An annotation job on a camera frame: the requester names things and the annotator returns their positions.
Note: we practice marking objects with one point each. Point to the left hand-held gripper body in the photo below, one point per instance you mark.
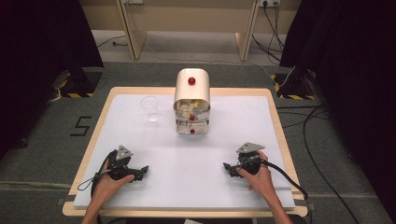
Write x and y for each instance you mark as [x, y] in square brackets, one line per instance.
[120, 161]

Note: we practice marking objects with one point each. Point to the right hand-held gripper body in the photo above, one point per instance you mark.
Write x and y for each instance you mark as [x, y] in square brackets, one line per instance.
[249, 155]

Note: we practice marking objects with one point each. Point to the person's right hand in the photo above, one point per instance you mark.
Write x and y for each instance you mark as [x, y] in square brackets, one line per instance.
[260, 180]

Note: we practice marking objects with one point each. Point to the person's left hand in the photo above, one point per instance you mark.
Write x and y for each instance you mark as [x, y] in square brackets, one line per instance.
[107, 186]

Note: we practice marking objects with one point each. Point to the wooden table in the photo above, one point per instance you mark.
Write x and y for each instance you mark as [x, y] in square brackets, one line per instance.
[93, 130]

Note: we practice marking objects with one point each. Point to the white table mat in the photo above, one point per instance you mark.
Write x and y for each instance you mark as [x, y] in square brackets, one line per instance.
[186, 174]

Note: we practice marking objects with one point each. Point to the clear plastic cup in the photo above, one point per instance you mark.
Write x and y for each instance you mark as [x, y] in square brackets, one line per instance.
[150, 105]

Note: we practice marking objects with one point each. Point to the black stand base striped tape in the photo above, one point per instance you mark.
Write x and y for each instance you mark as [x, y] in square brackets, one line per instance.
[292, 87]
[82, 84]

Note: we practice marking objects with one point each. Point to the black curtain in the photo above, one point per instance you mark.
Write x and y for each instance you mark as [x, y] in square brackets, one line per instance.
[37, 62]
[351, 77]

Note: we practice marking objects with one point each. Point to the beige wooden desk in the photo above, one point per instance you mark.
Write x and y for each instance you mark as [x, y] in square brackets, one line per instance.
[186, 18]

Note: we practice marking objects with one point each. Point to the white wall power outlet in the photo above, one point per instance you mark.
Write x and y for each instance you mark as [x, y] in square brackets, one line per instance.
[269, 2]

